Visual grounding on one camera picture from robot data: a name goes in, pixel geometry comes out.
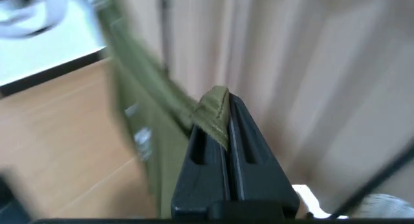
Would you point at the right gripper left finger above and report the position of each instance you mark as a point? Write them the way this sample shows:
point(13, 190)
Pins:
point(200, 178)

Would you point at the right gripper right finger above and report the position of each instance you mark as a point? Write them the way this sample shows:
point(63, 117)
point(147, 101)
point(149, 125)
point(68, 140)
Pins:
point(258, 178)

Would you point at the green printed shirt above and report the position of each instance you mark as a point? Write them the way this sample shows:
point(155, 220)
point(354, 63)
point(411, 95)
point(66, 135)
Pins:
point(142, 88)

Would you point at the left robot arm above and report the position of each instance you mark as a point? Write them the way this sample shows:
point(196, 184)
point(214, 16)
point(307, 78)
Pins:
point(32, 20)

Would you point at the white laundry basket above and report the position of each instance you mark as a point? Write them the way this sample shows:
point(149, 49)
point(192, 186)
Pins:
point(381, 206)

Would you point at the black clothes rack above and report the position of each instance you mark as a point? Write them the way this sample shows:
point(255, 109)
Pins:
point(164, 23)

